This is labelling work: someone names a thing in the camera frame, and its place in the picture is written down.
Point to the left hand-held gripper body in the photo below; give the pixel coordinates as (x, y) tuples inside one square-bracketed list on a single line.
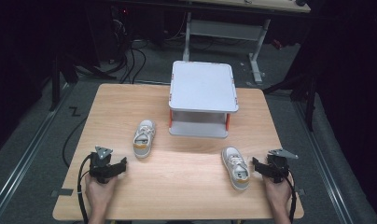
[(99, 168)]

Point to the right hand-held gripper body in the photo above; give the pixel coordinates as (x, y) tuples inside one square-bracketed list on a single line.
[(278, 168)]

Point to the small beige sneaker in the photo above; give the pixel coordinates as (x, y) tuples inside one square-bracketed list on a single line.
[(236, 168), (143, 140)]

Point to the white rack with orange legs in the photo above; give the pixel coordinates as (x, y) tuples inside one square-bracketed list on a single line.
[(202, 87)]

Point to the person's right hand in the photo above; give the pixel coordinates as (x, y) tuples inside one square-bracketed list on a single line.
[(278, 194)]

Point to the person's left hand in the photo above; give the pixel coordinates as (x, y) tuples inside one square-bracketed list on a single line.
[(98, 196)]

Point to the black metal stand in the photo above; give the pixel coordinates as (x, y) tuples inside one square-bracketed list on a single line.
[(55, 84), (311, 102)]

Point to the red object on floor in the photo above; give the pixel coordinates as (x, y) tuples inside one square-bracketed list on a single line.
[(277, 44)]

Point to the metal floor rail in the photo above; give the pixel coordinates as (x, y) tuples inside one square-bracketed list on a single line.
[(328, 171), (25, 161)]

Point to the wooden desk with white frame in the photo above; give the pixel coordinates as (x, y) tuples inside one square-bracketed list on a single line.
[(227, 30)]

